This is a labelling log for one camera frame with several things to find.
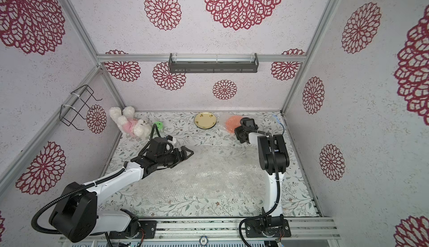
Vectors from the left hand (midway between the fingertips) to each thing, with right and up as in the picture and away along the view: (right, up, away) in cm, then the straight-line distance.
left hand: (188, 156), depth 84 cm
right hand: (+26, +15, +24) cm, 38 cm away
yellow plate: (+7, +20, +29) cm, 36 cm away
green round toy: (-22, +16, +23) cm, 36 cm away
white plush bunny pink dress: (-39, +18, +15) cm, 45 cm away
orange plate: (+25, +18, +28) cm, 42 cm away
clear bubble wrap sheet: (+17, -11, +6) cm, 21 cm away
